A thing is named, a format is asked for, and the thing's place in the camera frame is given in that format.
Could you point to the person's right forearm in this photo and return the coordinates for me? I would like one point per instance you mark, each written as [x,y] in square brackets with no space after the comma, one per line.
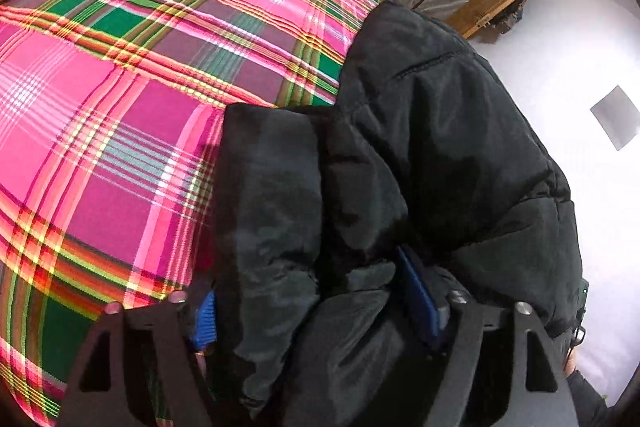
[585,394]

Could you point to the grey wall panel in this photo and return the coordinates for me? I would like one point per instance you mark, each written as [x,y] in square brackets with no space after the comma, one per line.
[616,117]

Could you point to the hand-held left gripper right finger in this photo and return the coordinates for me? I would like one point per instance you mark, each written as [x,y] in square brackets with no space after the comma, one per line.
[420,302]

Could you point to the pink green plaid bed sheet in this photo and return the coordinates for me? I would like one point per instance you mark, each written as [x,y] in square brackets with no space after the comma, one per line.
[135,117]

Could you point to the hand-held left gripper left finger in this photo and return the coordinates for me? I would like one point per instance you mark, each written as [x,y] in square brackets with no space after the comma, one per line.
[205,322]

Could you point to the black puffer jacket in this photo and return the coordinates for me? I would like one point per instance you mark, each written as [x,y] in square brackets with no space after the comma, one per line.
[400,167]

